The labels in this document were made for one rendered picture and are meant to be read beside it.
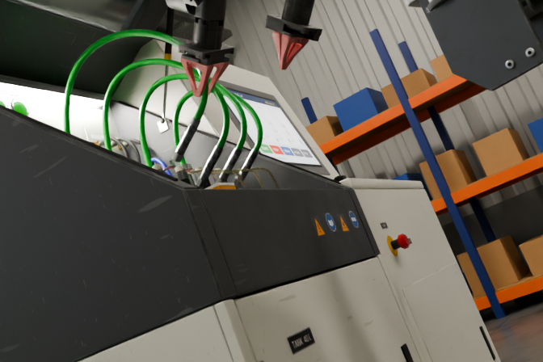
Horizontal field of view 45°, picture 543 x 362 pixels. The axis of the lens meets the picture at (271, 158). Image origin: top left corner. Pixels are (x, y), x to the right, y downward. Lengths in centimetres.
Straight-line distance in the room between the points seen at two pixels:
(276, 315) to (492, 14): 52
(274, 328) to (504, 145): 562
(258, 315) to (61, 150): 39
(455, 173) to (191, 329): 580
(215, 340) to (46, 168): 38
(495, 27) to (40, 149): 68
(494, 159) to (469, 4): 576
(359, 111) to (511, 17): 623
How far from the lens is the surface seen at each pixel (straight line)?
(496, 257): 658
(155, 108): 182
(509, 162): 648
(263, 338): 94
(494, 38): 75
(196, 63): 128
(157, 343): 96
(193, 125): 131
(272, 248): 106
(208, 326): 91
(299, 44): 138
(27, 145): 110
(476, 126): 778
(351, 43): 841
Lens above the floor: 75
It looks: 13 degrees up
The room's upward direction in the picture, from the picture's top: 21 degrees counter-clockwise
